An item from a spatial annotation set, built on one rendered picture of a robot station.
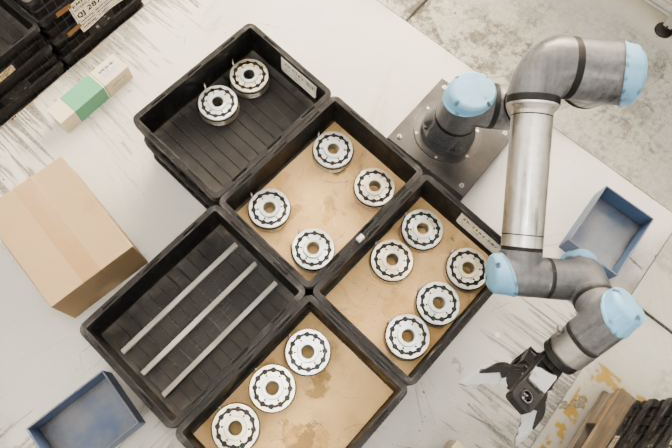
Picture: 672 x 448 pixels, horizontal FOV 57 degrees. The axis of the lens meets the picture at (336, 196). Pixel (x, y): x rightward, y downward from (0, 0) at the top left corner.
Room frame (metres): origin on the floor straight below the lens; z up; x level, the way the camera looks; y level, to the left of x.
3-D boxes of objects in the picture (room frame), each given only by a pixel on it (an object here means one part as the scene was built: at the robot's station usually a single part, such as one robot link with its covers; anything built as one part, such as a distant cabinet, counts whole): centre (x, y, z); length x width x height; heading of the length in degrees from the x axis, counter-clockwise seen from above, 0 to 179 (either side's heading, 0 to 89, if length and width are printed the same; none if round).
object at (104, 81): (0.76, 0.72, 0.73); 0.24 x 0.06 x 0.06; 148
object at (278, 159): (0.52, 0.03, 0.87); 0.40 x 0.30 x 0.11; 145
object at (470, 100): (0.81, -0.29, 0.91); 0.13 x 0.12 x 0.14; 95
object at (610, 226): (0.59, -0.73, 0.74); 0.20 x 0.15 x 0.07; 149
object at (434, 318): (0.30, -0.27, 0.86); 0.10 x 0.10 x 0.01
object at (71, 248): (0.34, 0.64, 0.78); 0.30 x 0.22 x 0.16; 50
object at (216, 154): (0.69, 0.28, 0.87); 0.40 x 0.30 x 0.11; 145
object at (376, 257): (0.39, -0.16, 0.86); 0.10 x 0.10 x 0.01
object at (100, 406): (-0.08, 0.48, 0.74); 0.20 x 0.15 x 0.07; 138
